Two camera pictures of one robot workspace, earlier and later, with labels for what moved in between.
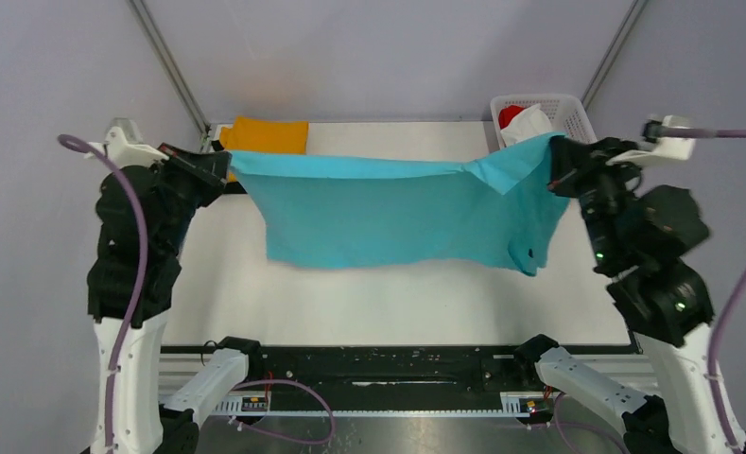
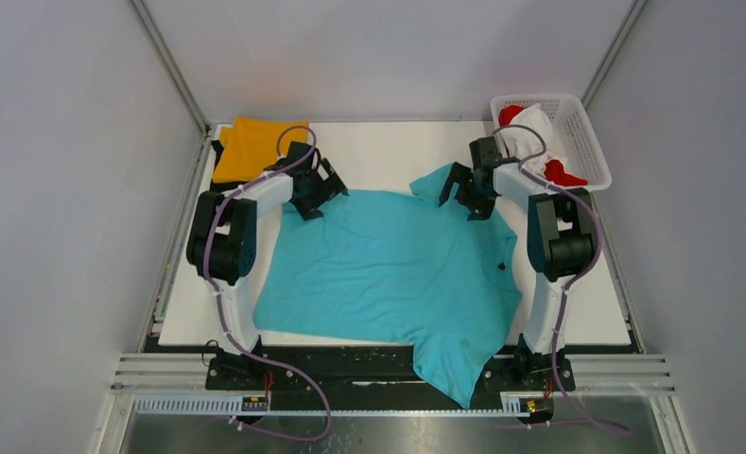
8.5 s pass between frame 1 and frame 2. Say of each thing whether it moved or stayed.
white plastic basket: stayed
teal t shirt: moved
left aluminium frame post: stayed
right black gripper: moved
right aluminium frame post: stayed
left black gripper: moved
